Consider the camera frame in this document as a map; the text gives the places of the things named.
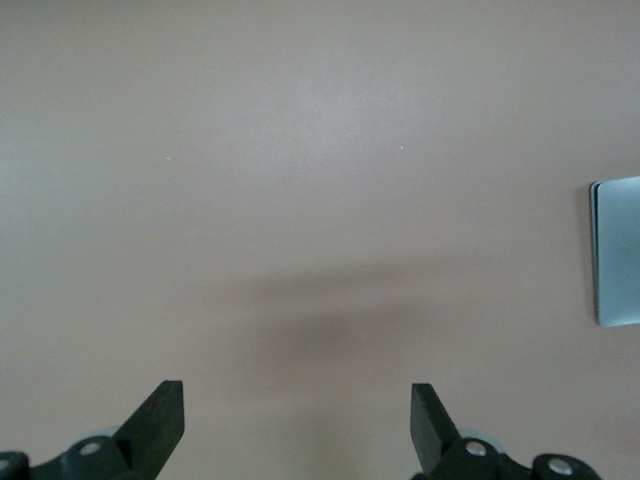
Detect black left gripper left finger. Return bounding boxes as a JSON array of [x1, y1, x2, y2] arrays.
[[0, 379, 186, 480]]

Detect brown table cover sheet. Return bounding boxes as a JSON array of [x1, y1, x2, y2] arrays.
[[0, 0, 640, 480]]

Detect grey laptop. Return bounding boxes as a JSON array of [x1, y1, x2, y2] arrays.
[[587, 175, 640, 329]]

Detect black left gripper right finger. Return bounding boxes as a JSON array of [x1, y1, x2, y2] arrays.
[[410, 382, 599, 480]]

